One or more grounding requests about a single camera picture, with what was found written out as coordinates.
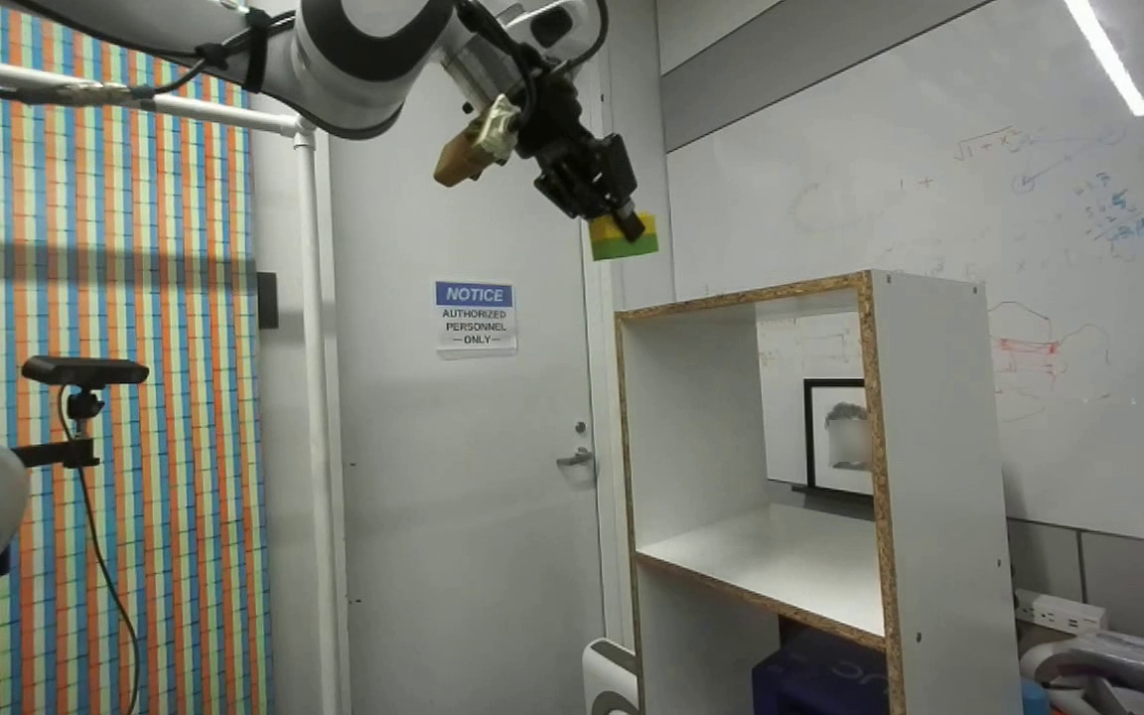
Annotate yellow and green lego pieces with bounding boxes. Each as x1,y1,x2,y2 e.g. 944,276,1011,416
582,206,668,265

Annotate black camera cable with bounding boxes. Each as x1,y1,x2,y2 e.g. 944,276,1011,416
66,461,145,715

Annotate dark blue box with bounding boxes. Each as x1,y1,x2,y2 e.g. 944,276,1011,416
752,637,893,715

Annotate white appliance with grey ring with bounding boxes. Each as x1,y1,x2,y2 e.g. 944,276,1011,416
578,637,642,715

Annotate framed portrait picture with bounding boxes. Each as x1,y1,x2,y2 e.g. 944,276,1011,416
797,372,879,501

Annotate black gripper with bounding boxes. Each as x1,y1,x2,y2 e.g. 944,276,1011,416
512,77,651,229

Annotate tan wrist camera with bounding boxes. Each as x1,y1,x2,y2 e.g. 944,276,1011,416
430,92,524,191

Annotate colourful striped wall panel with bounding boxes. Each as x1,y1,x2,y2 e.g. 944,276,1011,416
0,0,271,715

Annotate white curved tube frame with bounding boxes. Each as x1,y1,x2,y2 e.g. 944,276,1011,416
1017,627,1144,715

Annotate black camera on stand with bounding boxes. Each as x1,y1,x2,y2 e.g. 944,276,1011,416
9,354,155,473

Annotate black wall switch plate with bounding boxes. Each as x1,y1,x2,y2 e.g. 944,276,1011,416
254,271,282,334

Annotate white wall outlet box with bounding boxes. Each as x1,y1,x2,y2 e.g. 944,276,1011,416
1019,588,1113,640

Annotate white shelf with chipboard edges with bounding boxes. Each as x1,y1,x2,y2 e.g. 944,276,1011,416
611,265,1023,715

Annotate white door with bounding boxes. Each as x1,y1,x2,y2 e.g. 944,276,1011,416
324,0,606,715

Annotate whiteboard with scribbles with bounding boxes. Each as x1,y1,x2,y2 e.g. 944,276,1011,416
662,0,1144,554

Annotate blue and white notice sign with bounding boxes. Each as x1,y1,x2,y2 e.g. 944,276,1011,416
431,278,519,357

